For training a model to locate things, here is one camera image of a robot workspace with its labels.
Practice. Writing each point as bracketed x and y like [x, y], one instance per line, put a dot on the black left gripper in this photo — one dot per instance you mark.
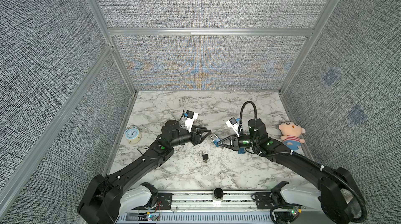
[195, 138]

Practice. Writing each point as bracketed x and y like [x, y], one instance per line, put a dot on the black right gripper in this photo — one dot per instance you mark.
[234, 147]

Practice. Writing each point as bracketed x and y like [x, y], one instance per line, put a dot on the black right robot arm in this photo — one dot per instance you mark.
[340, 198]

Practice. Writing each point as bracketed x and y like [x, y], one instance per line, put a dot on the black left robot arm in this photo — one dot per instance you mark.
[106, 197]

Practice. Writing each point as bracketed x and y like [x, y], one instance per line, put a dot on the small black padlock front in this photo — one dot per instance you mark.
[204, 156]

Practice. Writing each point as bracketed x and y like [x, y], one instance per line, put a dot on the pink plush doll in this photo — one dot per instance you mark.
[291, 133]

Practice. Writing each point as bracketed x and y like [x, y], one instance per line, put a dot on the small blue alarm clock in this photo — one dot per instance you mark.
[133, 135]

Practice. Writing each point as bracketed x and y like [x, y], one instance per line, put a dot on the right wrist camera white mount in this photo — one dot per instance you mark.
[233, 123]

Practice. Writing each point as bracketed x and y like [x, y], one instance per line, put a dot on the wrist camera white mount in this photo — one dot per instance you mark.
[233, 123]
[190, 117]

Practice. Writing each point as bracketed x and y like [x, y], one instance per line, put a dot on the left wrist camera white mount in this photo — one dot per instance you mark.
[190, 117]

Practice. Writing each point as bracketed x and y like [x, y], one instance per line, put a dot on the black knob on rail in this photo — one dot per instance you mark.
[218, 194]

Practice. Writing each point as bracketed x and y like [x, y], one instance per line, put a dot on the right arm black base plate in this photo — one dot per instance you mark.
[269, 200]

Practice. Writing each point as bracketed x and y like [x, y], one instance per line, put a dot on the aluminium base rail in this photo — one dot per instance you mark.
[237, 207]

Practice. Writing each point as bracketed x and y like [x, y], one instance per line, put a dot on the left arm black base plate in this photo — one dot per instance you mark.
[163, 200]

